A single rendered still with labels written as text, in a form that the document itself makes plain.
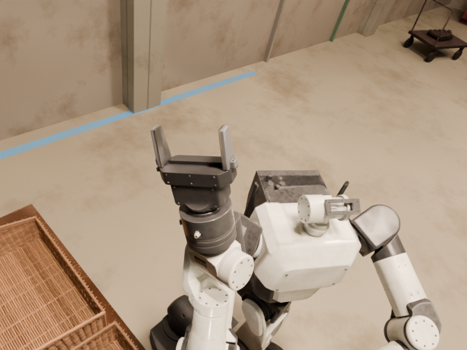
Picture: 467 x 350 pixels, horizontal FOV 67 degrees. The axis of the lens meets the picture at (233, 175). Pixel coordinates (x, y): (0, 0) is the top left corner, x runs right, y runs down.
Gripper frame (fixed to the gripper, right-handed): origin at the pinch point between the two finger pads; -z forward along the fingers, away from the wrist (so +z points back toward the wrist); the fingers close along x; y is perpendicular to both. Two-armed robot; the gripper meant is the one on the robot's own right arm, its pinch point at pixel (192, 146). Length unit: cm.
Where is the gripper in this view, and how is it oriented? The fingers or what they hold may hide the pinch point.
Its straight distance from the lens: 52.9
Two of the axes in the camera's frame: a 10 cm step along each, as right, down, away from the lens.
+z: 1.3, 8.5, 5.1
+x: 9.4, 0.5, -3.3
